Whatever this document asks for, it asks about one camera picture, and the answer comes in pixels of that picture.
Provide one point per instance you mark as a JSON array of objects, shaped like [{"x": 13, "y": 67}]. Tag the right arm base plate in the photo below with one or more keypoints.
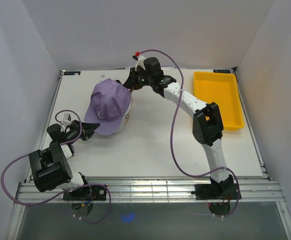
[{"x": 210, "y": 192}]

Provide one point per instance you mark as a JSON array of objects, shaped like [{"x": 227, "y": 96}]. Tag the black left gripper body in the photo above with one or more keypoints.
[{"x": 72, "y": 134}]

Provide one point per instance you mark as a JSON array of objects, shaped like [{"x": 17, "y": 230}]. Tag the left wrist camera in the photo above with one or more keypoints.
[{"x": 66, "y": 119}]

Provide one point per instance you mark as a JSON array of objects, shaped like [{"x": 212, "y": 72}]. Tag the aluminium frame rail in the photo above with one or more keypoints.
[{"x": 178, "y": 190}]

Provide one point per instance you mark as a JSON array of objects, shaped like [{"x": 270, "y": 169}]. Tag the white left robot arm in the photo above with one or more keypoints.
[{"x": 50, "y": 167}]

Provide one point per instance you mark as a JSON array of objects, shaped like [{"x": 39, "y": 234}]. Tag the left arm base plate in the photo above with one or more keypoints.
[{"x": 98, "y": 192}]

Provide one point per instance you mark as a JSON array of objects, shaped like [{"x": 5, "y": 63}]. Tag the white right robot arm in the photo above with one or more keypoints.
[{"x": 207, "y": 125}]

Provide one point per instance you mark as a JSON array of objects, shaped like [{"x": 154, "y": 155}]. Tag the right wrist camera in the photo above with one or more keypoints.
[{"x": 139, "y": 58}]

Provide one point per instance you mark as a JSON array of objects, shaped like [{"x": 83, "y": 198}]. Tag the lavender baseball cap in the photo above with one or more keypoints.
[{"x": 105, "y": 99}]

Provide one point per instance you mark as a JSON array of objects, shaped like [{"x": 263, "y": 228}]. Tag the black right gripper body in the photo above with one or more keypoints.
[{"x": 142, "y": 79}]

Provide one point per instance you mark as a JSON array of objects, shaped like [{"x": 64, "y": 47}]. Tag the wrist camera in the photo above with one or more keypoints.
[
  {"x": 139, "y": 58},
  {"x": 66, "y": 119}
]

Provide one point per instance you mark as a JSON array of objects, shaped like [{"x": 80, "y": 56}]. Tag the white baseball cap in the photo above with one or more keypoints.
[{"x": 124, "y": 108}]

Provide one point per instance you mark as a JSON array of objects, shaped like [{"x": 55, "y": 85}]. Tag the yellow plastic bin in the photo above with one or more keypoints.
[{"x": 222, "y": 89}]

